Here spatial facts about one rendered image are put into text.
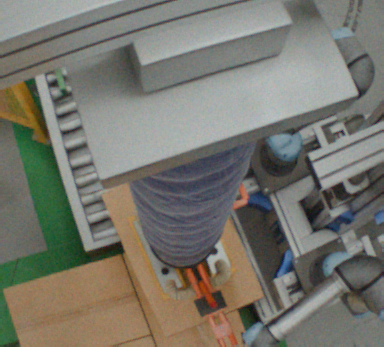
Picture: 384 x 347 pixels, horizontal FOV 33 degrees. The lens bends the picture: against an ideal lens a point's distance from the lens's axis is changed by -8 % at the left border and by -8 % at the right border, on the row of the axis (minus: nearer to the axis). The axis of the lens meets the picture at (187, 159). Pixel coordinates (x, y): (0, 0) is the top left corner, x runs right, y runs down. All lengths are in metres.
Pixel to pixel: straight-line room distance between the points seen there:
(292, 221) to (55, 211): 1.46
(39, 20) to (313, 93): 0.32
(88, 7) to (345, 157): 1.14
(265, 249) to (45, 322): 1.16
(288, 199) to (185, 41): 2.08
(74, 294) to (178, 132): 2.37
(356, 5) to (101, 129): 3.57
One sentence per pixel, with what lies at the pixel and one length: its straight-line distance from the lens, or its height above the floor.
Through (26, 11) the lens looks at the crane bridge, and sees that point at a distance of 0.58.
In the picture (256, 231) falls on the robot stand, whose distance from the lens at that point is 3.41.
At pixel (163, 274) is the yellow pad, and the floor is 1.10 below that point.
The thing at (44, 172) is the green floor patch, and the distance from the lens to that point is 3.72.
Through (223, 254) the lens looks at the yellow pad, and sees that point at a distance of 2.49.
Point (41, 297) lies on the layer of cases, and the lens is 3.07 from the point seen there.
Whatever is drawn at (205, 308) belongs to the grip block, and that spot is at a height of 1.21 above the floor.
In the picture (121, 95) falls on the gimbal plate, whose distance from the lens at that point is 0.73.
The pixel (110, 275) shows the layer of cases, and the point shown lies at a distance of 3.03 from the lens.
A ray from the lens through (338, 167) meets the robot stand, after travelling 1.63.
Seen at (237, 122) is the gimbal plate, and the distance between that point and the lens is 0.72.
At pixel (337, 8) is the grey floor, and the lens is 4.17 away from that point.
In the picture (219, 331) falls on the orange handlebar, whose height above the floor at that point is 1.21.
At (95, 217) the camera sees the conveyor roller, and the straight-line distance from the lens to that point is 3.07.
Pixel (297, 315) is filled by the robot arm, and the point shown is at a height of 1.58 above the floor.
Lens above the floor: 3.56
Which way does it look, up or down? 75 degrees down
